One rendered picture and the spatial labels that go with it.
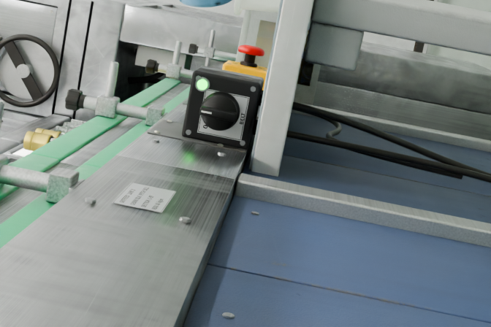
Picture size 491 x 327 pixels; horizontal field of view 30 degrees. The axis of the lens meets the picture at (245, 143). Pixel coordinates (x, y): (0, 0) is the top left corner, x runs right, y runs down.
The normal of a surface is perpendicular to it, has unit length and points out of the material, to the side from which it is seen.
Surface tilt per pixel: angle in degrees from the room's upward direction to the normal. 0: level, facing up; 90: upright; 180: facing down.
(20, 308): 90
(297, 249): 90
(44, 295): 90
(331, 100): 90
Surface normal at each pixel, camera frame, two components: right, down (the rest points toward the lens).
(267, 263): 0.19, -0.97
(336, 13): -0.12, 0.41
